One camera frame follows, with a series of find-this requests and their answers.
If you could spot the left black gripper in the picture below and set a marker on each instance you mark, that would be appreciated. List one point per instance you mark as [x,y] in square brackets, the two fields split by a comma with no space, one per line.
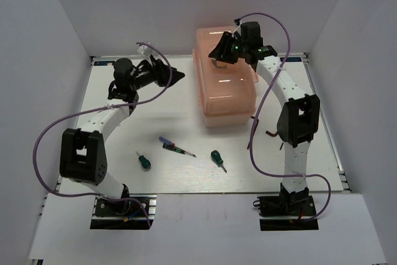
[160,70]

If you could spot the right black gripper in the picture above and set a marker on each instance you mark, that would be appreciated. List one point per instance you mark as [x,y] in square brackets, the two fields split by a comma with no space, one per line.
[219,54]

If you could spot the pink plastic toolbox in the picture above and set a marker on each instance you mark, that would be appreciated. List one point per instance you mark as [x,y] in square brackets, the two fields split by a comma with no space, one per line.
[226,92]

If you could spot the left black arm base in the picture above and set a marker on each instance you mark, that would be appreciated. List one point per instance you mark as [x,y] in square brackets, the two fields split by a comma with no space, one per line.
[129,215]

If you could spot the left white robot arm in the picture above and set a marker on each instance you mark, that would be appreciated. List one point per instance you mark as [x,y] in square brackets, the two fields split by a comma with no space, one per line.
[83,158]

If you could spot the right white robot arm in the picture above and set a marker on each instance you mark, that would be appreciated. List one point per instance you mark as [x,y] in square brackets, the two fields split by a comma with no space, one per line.
[299,118]

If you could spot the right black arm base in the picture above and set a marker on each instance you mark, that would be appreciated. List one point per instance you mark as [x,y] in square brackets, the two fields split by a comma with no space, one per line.
[273,216]

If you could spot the black green precision screwdriver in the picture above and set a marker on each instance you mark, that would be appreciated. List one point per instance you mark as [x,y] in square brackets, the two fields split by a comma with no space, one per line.
[177,150]

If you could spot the long brown hex key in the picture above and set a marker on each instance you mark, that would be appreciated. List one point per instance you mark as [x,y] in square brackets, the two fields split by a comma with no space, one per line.
[255,125]

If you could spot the stubby green screwdriver right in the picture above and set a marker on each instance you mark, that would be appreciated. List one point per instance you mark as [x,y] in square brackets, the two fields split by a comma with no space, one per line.
[217,159]

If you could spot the stubby green screwdriver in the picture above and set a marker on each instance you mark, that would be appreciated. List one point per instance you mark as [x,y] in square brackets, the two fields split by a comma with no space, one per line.
[217,159]
[144,162]

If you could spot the stubby green screwdriver left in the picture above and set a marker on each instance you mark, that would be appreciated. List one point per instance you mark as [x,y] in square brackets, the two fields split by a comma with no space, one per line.
[144,162]

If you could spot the large brown hex key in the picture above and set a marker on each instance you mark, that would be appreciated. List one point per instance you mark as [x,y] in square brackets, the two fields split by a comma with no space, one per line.
[271,134]

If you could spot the blue red handled screwdriver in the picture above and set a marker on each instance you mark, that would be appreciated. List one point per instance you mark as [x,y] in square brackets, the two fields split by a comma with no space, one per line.
[166,142]

